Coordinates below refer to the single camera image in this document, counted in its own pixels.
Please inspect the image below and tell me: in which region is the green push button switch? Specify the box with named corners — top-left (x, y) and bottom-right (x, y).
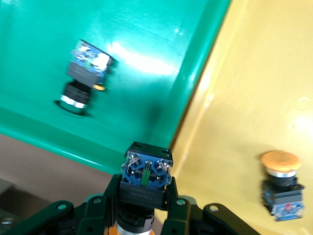
top-left (55, 39), bottom-right (118, 118)

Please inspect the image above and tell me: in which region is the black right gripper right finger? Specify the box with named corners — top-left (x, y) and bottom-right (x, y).
top-left (161, 177), bottom-right (261, 235)

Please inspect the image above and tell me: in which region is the yellow button with red indicator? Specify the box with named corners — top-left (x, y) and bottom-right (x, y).
top-left (259, 150), bottom-right (306, 222)

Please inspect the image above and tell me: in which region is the yellow plastic tray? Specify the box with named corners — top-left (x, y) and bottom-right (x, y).
top-left (154, 0), bottom-right (313, 235)

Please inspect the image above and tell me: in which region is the green plastic tray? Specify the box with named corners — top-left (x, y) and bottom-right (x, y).
top-left (0, 0), bottom-right (232, 175)

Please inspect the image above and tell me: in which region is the yellow button with green indicator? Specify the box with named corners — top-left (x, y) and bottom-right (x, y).
top-left (105, 141), bottom-right (174, 235)

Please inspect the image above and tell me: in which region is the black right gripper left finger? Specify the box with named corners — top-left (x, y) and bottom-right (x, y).
top-left (2, 175), bottom-right (123, 235)

